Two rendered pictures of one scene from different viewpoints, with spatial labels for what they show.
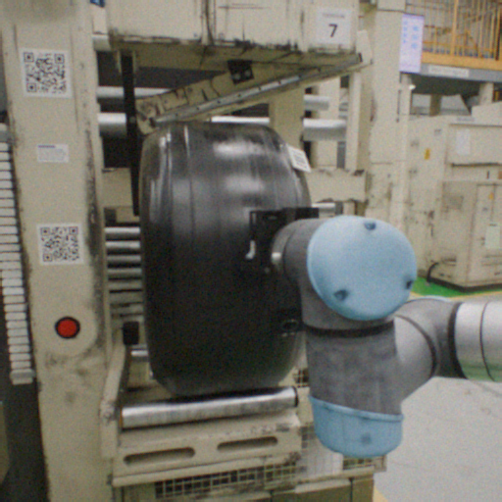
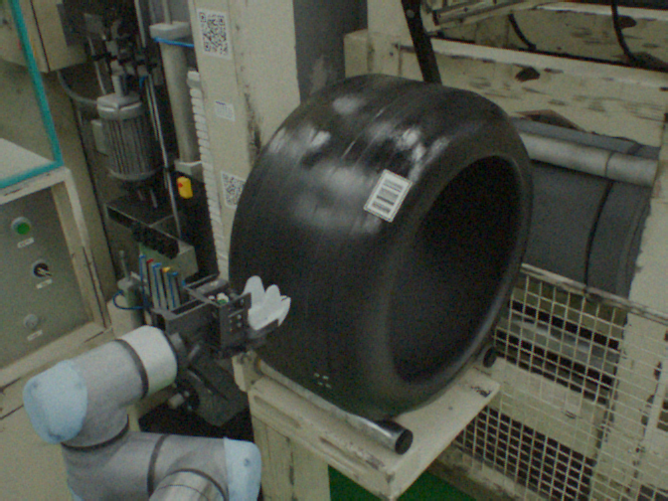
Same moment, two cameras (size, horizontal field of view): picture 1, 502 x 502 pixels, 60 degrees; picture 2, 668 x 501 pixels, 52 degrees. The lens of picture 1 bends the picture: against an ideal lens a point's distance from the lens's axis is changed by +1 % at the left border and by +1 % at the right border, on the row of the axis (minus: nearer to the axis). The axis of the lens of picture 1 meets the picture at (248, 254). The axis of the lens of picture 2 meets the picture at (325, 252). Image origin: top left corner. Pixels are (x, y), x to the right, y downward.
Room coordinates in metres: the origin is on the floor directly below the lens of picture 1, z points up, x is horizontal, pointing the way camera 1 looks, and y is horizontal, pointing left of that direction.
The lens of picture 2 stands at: (0.25, -0.70, 1.77)
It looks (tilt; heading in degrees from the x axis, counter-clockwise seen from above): 31 degrees down; 56
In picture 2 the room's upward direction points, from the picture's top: 4 degrees counter-clockwise
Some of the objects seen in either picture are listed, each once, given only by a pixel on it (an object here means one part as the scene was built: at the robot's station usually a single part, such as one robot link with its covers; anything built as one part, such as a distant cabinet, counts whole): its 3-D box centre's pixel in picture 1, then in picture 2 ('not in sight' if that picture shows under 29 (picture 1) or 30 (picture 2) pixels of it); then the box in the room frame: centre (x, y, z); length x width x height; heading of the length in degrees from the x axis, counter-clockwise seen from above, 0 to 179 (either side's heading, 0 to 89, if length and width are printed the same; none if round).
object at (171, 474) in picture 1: (201, 415); (375, 397); (0.90, 0.11, 0.80); 0.37 x 0.36 x 0.02; 12
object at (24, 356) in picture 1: (17, 258); (222, 189); (0.79, 0.43, 1.19); 0.05 x 0.04 x 0.48; 12
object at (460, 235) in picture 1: (480, 233); not in sight; (5.05, -2.75, 0.62); 0.91 x 0.58 x 1.25; 110
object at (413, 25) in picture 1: (396, 42); not in sight; (4.61, -1.48, 2.60); 0.60 x 0.05 x 0.55; 110
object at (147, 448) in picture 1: (208, 435); (328, 422); (0.77, 0.08, 0.83); 0.36 x 0.09 x 0.06; 102
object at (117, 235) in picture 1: (112, 275); not in sight; (1.23, 0.40, 1.05); 0.20 x 0.15 x 0.30; 102
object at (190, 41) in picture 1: (230, 31); not in sight; (1.22, 0.04, 1.71); 0.61 x 0.25 x 0.15; 102
